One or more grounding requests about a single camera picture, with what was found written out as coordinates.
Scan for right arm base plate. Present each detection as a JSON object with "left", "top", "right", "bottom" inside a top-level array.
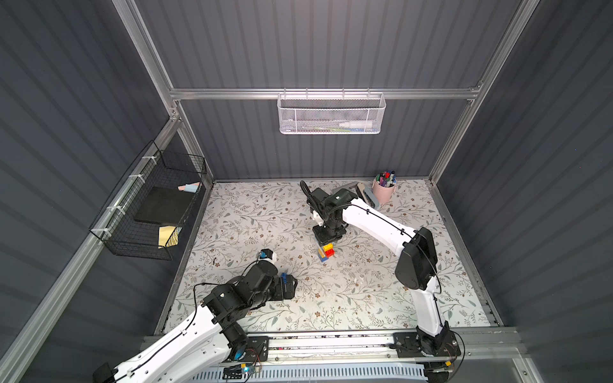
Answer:
[{"left": 392, "top": 331, "right": 462, "bottom": 359}]

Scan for grey triangle ruler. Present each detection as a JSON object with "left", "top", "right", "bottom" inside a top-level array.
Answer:
[{"left": 342, "top": 181, "right": 359, "bottom": 189}]

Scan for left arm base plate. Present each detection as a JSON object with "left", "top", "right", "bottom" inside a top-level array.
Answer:
[{"left": 222, "top": 336, "right": 271, "bottom": 363}]

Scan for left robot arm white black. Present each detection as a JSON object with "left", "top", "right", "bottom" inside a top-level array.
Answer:
[{"left": 92, "top": 248, "right": 298, "bottom": 382}]

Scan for yellow sticky notes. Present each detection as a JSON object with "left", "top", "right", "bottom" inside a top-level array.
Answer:
[{"left": 158, "top": 226, "right": 182, "bottom": 248}]

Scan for black notebook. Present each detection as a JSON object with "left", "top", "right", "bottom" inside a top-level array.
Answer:
[{"left": 134, "top": 187, "right": 194, "bottom": 226}]

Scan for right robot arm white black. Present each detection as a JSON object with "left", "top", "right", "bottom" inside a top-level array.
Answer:
[{"left": 299, "top": 180, "right": 450, "bottom": 343}]

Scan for pastel sticky notes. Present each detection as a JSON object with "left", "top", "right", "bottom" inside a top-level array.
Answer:
[{"left": 177, "top": 182, "right": 201, "bottom": 193}]

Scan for white wire mesh basket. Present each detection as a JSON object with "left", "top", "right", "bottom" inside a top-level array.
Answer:
[{"left": 277, "top": 91, "right": 386, "bottom": 135}]

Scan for aluminium front rail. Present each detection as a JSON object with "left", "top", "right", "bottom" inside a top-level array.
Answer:
[{"left": 133, "top": 329, "right": 523, "bottom": 369}]

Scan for white bottle in basket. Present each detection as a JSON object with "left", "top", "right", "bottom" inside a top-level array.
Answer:
[{"left": 339, "top": 121, "right": 373, "bottom": 131}]

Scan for floral table mat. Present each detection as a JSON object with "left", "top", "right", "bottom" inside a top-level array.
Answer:
[{"left": 162, "top": 179, "right": 490, "bottom": 335}]

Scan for pink pen cup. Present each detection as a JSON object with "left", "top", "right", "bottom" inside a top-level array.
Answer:
[{"left": 372, "top": 180, "right": 396, "bottom": 206}]

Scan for black wire basket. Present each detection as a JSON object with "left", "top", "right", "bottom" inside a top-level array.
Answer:
[{"left": 90, "top": 144, "right": 208, "bottom": 261}]

